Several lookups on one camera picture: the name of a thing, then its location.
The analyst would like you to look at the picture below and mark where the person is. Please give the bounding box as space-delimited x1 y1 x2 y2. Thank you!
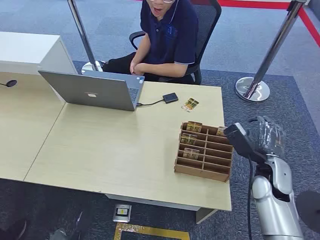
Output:
102 0 200 86

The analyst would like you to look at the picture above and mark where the silver floor socket box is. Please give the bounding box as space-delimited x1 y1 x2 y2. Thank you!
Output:
112 203 132 224

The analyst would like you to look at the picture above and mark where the black reader cable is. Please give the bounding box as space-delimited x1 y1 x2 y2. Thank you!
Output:
136 98 165 108

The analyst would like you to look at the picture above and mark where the black card reader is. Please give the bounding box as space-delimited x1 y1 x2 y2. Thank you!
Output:
162 92 180 105

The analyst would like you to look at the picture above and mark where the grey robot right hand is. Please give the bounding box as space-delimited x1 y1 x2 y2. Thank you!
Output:
247 115 288 159

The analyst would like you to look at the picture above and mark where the chrome stanchion post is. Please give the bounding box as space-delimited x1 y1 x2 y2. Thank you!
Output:
234 0 309 104
66 0 107 75

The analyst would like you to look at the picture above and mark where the white cabinet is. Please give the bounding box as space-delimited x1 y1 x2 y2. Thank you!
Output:
0 31 78 76

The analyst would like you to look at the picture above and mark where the person's left hand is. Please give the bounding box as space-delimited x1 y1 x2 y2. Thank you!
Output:
134 62 146 77

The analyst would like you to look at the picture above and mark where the dark grey floor rug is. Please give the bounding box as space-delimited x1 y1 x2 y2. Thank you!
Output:
0 60 320 240

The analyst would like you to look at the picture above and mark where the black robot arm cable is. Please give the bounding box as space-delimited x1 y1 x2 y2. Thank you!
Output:
247 156 254 240

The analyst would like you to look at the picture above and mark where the wooden slotted card holder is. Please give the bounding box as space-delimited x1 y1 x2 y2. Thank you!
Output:
174 121 234 183

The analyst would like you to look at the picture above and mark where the grey laptop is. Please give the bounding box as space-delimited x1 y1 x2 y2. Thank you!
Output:
38 69 146 113

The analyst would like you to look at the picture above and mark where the black round desk microphone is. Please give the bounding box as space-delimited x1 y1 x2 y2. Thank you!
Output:
0 79 18 89

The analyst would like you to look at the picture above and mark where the black rounded object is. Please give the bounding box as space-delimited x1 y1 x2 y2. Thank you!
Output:
0 217 28 240

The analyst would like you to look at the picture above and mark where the red barrier belt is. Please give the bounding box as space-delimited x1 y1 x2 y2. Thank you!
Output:
297 6 320 49

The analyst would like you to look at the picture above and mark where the black round disc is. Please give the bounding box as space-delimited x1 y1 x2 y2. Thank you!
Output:
295 190 320 235

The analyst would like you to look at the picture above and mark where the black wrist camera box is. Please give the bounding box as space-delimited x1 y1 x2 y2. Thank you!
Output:
223 122 267 165

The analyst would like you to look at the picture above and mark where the black office chair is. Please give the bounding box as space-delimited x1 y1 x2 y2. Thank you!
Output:
128 0 223 86

